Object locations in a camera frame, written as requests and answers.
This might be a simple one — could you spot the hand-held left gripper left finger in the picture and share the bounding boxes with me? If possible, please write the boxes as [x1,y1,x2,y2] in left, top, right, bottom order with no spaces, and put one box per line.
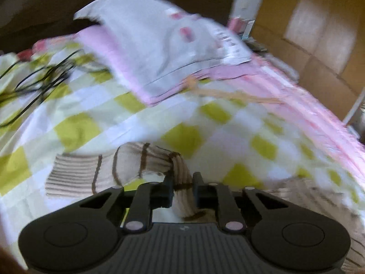
[78,174,175,233]

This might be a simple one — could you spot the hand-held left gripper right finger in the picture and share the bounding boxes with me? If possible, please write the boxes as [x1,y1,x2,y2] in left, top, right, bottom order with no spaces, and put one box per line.
[192,172,288,232]

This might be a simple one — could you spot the beige striped knit sweater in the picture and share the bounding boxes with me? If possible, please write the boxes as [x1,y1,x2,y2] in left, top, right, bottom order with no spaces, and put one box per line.
[45,142,365,274]

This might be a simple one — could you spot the pink pillow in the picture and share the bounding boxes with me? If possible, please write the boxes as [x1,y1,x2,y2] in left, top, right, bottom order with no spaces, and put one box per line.
[77,24,257,107]

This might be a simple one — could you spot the pink striped bed sheet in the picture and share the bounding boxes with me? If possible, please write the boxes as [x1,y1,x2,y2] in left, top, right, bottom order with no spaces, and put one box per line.
[211,54,365,177]

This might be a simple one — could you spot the grey printed pillow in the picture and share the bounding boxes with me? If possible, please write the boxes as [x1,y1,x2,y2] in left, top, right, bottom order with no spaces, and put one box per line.
[73,0,253,97]

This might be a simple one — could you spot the pink box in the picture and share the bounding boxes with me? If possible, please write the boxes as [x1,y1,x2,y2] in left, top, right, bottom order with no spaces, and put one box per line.
[228,17,248,32]

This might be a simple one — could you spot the wooden wardrobe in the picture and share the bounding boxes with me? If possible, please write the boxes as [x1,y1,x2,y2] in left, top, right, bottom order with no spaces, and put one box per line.
[251,0,365,126]

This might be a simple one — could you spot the dark wooden headboard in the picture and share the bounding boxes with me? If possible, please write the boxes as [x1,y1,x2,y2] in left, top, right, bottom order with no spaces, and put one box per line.
[0,0,237,55]

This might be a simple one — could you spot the black cable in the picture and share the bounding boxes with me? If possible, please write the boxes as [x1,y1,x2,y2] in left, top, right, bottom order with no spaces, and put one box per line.
[0,48,112,129]

